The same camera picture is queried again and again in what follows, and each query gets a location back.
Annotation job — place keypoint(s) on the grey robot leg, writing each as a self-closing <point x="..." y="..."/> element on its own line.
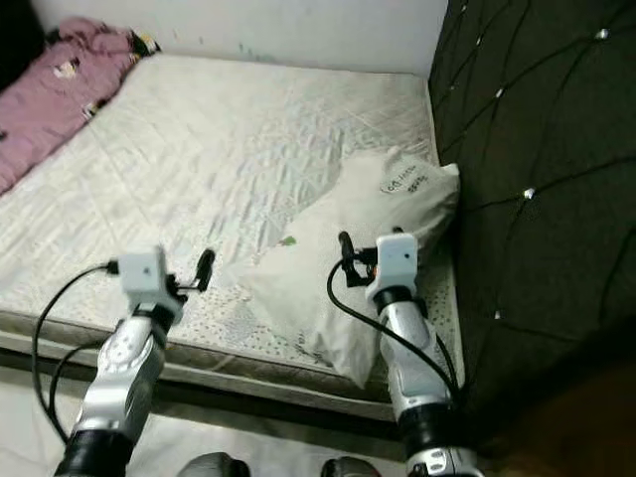
<point x="214" y="467"/>
<point x="350" y="469"/>

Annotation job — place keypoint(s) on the purple printed blanket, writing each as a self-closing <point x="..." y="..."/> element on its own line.
<point x="50" y="109"/>

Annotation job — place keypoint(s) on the white quilted mattress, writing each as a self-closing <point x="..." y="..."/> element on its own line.
<point x="219" y="149"/>

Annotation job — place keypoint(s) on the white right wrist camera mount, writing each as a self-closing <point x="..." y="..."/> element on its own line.
<point x="397" y="258"/>

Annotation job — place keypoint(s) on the white pillow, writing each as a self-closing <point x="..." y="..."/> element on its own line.
<point x="318" y="288"/>

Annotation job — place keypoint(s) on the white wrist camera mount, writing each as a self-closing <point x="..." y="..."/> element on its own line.
<point x="142" y="273"/>
<point x="397" y="258"/>

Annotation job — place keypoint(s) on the grey right robot leg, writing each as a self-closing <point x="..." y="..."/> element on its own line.
<point x="350" y="469"/>

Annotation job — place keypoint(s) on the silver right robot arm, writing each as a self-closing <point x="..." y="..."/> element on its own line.
<point x="412" y="368"/>

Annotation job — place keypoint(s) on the grey left robot leg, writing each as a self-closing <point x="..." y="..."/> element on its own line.
<point x="214" y="467"/>

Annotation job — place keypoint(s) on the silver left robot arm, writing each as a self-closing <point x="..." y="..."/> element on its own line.
<point x="114" y="388"/>

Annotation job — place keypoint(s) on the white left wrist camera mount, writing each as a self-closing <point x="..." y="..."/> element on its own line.
<point x="142" y="273"/>

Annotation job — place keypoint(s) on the black tufted headboard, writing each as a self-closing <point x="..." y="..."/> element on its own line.
<point x="547" y="119"/>

